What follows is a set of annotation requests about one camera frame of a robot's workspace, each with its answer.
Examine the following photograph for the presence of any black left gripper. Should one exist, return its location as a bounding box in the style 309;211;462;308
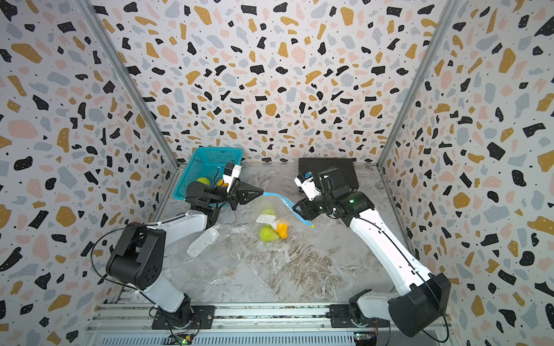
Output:
208;182;263;216

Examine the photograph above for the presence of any clear zip-top bag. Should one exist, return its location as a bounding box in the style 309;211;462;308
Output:
164;209;240;283
249;193;315;243

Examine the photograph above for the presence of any green pear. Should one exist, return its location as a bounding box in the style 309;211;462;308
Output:
197;177;211;185
259;225;281;242

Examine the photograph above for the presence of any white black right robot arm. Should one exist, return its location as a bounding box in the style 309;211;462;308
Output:
292;167;451;337

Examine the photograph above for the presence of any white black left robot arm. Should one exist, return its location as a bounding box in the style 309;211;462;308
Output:
106;180;263;328

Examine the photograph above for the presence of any black ribbed carrying case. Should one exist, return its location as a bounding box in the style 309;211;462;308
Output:
299;158;359;190

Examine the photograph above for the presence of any teal plastic basket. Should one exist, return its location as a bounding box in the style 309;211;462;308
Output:
173;147;243;200

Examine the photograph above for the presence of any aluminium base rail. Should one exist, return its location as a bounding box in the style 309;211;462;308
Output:
85;302;457;345

